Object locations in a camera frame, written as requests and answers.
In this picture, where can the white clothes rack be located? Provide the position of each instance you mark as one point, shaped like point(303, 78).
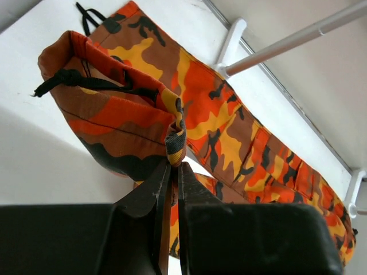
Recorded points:
point(307, 34)

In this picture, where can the orange camouflage trousers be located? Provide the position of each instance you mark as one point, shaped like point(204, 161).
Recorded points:
point(135, 97)

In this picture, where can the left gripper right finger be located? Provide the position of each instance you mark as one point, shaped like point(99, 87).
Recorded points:
point(225, 238)

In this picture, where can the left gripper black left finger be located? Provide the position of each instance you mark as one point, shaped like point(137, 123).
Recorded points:
point(139, 229)

